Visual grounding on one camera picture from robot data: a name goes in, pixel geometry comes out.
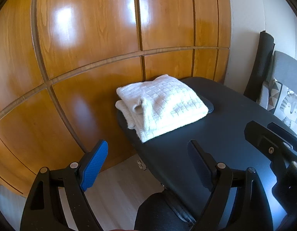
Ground white knit sweater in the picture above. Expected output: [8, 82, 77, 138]
[115, 74, 209, 143]

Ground black padded cushion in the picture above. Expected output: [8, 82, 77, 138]
[134, 189, 197, 231]

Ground tiger print cushion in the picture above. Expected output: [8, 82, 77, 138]
[266, 78, 297, 133]

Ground black rolled mat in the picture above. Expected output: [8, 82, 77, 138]
[243, 31, 276, 101]

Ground black oval table plug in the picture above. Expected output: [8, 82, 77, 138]
[201, 96, 215, 113]

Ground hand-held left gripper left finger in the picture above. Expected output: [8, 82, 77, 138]
[19, 140, 109, 231]

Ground grey yellow blue sofa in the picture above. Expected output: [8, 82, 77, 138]
[259, 50, 297, 140]

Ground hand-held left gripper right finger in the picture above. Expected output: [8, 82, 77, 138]
[187, 139, 290, 231]

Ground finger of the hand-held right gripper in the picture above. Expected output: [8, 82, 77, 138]
[267, 122, 297, 150]
[244, 120, 297, 163]

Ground wooden wardrobe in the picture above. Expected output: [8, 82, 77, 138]
[0, 0, 232, 195]

